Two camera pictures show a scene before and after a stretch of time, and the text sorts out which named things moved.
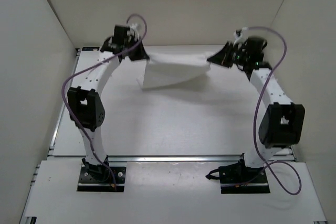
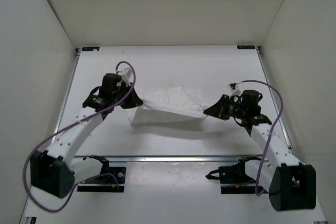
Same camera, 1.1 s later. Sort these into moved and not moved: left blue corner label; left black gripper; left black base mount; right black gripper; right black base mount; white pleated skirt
Moved: left black gripper; right black gripper; white pleated skirt
Not moved: right black base mount; left blue corner label; left black base mount
